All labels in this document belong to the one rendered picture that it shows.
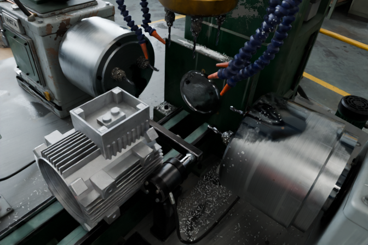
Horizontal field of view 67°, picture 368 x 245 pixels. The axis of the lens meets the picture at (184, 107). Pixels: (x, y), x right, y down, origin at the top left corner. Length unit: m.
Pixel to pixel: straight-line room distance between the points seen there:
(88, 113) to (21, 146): 0.49
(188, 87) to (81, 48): 0.33
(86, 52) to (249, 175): 0.55
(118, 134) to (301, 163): 0.34
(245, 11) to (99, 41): 0.41
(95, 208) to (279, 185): 0.34
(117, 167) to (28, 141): 0.55
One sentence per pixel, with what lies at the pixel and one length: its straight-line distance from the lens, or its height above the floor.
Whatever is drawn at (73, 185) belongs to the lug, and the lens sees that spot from 0.53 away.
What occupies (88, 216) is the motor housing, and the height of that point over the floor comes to 1.03.
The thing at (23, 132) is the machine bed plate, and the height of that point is 0.80.
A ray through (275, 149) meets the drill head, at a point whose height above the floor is 1.13.
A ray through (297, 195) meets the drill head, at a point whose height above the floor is 1.09.
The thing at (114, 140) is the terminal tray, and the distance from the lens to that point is 0.55.
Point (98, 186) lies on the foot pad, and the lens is 0.53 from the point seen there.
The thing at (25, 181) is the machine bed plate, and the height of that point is 0.80.
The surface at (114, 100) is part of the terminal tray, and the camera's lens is 0.63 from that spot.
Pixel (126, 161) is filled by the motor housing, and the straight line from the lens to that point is 0.58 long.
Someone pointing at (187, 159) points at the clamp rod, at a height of 1.02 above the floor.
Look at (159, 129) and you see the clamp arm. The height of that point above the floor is 1.03.
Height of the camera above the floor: 1.50
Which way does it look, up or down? 38 degrees down
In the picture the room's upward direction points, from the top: 4 degrees clockwise
